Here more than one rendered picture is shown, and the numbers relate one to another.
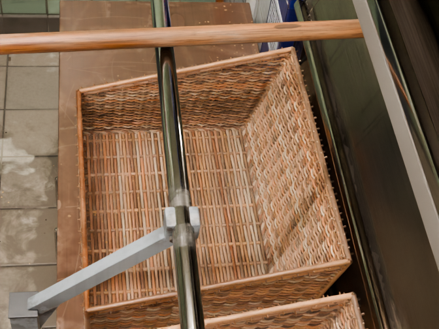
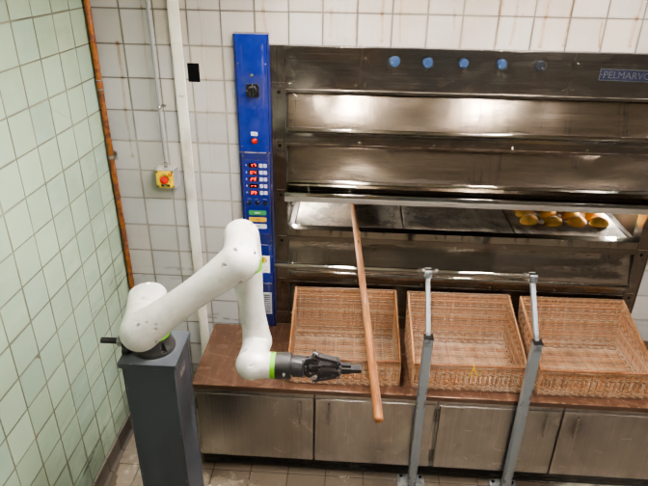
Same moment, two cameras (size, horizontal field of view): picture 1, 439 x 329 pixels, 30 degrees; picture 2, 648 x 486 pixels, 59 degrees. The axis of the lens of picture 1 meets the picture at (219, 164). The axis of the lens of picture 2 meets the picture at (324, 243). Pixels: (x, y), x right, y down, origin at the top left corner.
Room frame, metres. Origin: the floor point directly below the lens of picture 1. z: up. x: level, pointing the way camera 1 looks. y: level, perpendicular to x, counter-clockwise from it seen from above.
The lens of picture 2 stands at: (0.38, 2.41, 2.48)
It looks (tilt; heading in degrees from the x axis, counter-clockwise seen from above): 27 degrees down; 288
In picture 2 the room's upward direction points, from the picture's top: 1 degrees clockwise
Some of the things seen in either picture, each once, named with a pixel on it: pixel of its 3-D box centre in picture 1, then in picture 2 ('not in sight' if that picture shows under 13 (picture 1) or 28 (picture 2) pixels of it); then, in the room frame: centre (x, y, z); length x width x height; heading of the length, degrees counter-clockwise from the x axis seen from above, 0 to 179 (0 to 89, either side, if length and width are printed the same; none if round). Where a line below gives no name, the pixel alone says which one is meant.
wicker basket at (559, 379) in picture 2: not in sight; (581, 344); (-0.16, -0.27, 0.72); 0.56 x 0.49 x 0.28; 16
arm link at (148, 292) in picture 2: not in sight; (148, 312); (1.46, 1.00, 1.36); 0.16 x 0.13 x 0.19; 114
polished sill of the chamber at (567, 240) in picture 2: not in sight; (459, 236); (0.52, -0.39, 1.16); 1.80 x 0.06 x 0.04; 14
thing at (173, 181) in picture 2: not in sight; (167, 176); (1.96, 0.05, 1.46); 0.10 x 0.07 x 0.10; 14
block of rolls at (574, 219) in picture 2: not in sight; (551, 202); (0.07, -0.94, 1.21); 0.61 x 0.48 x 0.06; 104
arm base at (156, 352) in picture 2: not in sight; (138, 338); (1.52, 1.00, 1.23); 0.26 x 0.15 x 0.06; 15
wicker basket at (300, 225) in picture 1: (196, 188); (344, 334); (1.01, 0.04, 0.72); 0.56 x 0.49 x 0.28; 16
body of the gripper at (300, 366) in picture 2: not in sight; (306, 366); (0.91, 0.91, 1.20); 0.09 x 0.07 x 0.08; 15
